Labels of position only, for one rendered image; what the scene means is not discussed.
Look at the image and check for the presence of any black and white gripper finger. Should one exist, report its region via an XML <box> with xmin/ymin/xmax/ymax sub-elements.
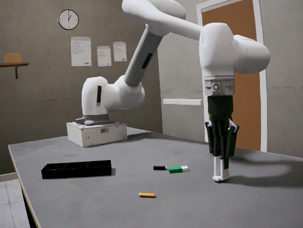
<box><xmin>205</xmin><ymin>120</ymin><xmax>221</xmax><ymax>176</ymax></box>
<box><xmin>217</xmin><ymin>119</ymin><xmax>239</xmax><ymax>180</ymax></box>

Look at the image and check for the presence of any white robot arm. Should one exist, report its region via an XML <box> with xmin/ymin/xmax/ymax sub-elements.
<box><xmin>75</xmin><ymin>0</ymin><xmax>270</xmax><ymax>126</ymax></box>

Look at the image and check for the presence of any white domino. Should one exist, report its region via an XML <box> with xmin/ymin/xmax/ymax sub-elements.
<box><xmin>212</xmin><ymin>175</ymin><xmax>221</xmax><ymax>181</ymax></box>

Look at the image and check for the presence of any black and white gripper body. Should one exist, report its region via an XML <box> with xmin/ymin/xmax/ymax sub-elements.
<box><xmin>207</xmin><ymin>95</ymin><xmax>233</xmax><ymax>133</ymax></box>

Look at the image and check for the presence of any black rack of three bins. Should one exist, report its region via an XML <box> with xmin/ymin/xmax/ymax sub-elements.
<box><xmin>42</xmin><ymin>160</ymin><xmax>111</xmax><ymax>179</ymax></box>

